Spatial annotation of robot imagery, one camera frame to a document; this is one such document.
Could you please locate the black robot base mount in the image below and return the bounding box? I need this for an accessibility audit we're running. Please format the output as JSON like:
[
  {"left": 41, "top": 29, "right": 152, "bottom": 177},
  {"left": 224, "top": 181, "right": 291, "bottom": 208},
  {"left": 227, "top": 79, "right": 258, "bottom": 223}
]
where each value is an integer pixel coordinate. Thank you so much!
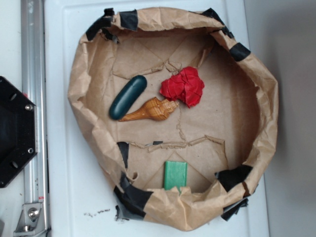
[{"left": 0, "top": 77, "right": 38, "bottom": 188}]

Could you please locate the crumpled red paper ball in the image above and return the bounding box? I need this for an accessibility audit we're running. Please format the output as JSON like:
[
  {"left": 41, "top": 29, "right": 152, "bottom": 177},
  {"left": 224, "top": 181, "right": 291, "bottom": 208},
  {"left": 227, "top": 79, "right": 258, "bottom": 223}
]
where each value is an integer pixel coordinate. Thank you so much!
[{"left": 159, "top": 67, "right": 205, "bottom": 108}]

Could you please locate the brown paper bag bin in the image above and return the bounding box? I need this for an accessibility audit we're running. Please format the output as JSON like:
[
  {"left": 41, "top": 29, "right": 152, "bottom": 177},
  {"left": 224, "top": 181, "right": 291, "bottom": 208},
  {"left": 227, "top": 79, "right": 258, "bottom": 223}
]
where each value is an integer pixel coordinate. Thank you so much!
[{"left": 68, "top": 7, "right": 279, "bottom": 231}]

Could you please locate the orange striped conch shell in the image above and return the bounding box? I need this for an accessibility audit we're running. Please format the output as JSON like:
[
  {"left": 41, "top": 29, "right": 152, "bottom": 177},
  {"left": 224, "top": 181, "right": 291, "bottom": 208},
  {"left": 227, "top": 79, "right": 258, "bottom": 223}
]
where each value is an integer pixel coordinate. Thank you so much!
[{"left": 119, "top": 97, "right": 179, "bottom": 122}]

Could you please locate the aluminium extrusion rail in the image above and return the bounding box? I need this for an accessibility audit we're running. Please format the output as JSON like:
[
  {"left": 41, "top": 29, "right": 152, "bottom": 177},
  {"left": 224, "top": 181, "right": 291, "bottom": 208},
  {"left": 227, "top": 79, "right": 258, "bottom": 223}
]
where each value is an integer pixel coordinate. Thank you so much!
[{"left": 21, "top": 0, "right": 51, "bottom": 237}]

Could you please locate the dark green oblong capsule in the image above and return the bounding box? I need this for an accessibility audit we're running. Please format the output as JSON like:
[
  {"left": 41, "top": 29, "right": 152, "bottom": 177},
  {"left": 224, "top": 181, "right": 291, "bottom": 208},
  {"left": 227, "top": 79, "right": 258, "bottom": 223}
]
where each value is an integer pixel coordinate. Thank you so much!
[{"left": 109, "top": 75, "right": 147, "bottom": 120}]

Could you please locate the green rectangular block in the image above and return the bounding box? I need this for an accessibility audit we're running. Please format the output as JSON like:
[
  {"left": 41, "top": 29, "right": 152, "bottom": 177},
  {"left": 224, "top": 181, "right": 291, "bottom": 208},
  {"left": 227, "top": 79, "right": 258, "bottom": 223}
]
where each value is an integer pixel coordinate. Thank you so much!
[{"left": 163, "top": 161, "right": 188, "bottom": 193}]

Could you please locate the metal corner bracket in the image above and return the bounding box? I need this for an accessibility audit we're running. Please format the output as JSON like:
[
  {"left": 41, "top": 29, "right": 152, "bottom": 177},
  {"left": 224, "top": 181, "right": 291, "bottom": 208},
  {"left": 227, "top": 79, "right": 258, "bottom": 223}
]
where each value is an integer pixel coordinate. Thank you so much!
[{"left": 13, "top": 202, "right": 45, "bottom": 237}]

